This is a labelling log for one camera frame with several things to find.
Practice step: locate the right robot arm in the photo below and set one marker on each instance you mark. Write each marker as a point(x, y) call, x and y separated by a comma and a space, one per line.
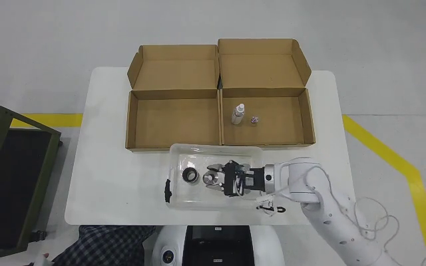
point(333, 212)

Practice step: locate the cardboard box with narrow lid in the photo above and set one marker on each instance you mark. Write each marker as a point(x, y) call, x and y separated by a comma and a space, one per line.
point(176, 123)

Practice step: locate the small white spray bottle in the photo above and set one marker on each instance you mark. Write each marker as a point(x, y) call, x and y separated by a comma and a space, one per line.
point(237, 114)

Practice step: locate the robot body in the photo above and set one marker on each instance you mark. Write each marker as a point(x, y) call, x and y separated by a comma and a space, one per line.
point(216, 246)

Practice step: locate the small metal bush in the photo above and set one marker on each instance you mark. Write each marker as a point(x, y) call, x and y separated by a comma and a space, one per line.
point(254, 120)

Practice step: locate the person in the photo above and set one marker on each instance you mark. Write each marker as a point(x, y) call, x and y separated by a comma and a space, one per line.
point(106, 244)

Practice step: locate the cardboard box with wide lid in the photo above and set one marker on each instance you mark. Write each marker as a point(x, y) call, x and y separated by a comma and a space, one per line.
point(266, 70)

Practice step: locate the black clip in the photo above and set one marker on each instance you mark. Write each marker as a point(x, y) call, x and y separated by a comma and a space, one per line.
point(167, 191)

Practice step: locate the deep clear plastic tray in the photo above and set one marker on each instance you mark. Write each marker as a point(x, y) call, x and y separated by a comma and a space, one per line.
point(186, 196)

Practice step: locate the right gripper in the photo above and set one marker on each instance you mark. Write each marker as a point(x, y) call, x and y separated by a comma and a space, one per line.
point(269, 179)

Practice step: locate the dark green metal cart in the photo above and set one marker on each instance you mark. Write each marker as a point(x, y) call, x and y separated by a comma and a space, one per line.
point(30, 186)

